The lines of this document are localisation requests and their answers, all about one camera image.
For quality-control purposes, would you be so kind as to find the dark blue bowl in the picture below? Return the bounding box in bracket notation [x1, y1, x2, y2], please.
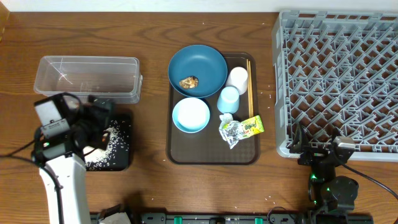
[168, 45, 228, 98]

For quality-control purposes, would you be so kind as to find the pink cup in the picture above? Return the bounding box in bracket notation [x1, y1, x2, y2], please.
[226, 67, 248, 95]

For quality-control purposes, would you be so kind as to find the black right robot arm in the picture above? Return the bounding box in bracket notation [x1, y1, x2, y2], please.
[290, 125, 359, 223]

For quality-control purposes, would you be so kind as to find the grey dishwasher rack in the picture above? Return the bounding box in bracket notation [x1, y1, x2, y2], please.
[272, 10, 397, 162]

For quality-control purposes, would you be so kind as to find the white crumpled tissue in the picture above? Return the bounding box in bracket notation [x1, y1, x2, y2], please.
[220, 113, 233, 123]

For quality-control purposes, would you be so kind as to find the clear plastic bin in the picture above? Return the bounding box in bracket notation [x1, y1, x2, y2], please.
[34, 55, 142, 104]

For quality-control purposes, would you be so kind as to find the black waste tray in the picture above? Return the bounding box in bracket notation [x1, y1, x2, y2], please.
[83, 114, 132, 171]

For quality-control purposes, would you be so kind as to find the light blue cup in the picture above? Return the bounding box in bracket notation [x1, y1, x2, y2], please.
[217, 86, 239, 114]

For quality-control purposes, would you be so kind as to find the white rice pile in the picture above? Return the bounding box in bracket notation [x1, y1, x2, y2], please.
[85, 125, 130, 171]

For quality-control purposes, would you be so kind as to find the crumpled green snack wrapper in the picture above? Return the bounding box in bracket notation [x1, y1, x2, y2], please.
[218, 115, 264, 149]

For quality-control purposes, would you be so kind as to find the brown food scrap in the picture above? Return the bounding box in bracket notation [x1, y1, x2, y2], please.
[178, 76, 199, 89]

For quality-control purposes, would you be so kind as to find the brown serving tray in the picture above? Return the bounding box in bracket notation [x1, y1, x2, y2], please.
[166, 52, 260, 166]

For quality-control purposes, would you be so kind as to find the light blue small bowl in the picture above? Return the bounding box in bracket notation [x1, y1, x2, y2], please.
[172, 98, 210, 134]

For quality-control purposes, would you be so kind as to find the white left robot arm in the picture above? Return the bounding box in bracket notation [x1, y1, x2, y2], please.
[31, 92, 115, 223]

